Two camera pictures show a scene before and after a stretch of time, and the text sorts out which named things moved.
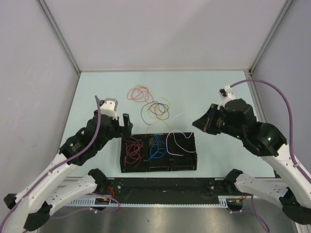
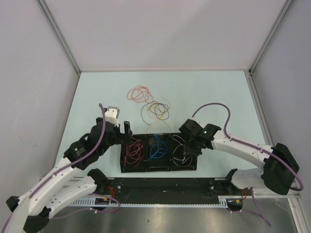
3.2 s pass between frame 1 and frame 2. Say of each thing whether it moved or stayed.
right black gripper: moved
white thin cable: moved
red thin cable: stayed
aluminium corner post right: stayed
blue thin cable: stayed
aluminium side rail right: stayed
